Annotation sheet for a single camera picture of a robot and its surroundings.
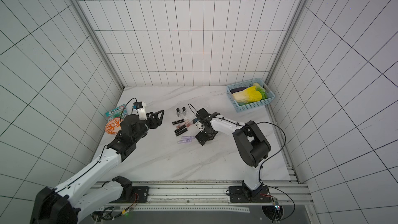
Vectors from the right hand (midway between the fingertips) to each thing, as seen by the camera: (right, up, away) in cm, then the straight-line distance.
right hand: (201, 137), depth 93 cm
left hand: (-23, +16, -12) cm, 30 cm away
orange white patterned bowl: (-55, +7, +3) cm, 56 cm away
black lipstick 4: (-11, +4, +2) cm, 12 cm away
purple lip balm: (-9, 0, 0) cm, 9 cm away
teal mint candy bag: (-55, +15, +11) cm, 58 cm away
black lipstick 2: (-15, +9, +5) cm, 18 cm away
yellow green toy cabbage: (+35, +27, +13) cm, 46 cm away
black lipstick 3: (-12, +6, +3) cm, 14 cm away
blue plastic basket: (+26, +32, +21) cm, 46 cm away
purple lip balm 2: (-11, -2, -2) cm, 11 cm away
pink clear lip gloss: (-9, +8, +5) cm, 13 cm away
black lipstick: (-15, +14, +7) cm, 21 cm away
